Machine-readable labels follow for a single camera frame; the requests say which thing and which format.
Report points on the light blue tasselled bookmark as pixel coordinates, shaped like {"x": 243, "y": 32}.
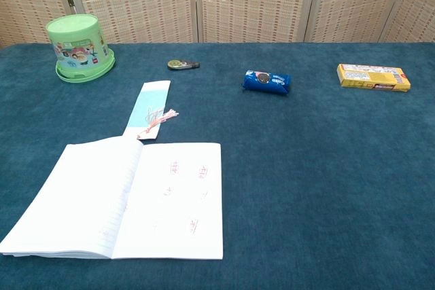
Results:
{"x": 149, "y": 100}

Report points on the blue cookie pack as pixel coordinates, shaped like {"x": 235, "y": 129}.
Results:
{"x": 268, "y": 81}

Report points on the open white notebook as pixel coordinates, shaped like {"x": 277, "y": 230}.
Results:
{"x": 170, "y": 201}

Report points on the dark teal table cover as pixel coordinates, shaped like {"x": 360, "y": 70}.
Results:
{"x": 306, "y": 167}

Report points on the woven bamboo folding screen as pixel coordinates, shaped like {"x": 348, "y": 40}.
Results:
{"x": 251, "y": 1}

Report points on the green plastic toy bucket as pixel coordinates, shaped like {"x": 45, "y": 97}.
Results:
{"x": 78, "y": 49}

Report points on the yellow cardboard box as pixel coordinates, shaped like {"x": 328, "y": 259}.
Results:
{"x": 370, "y": 79}

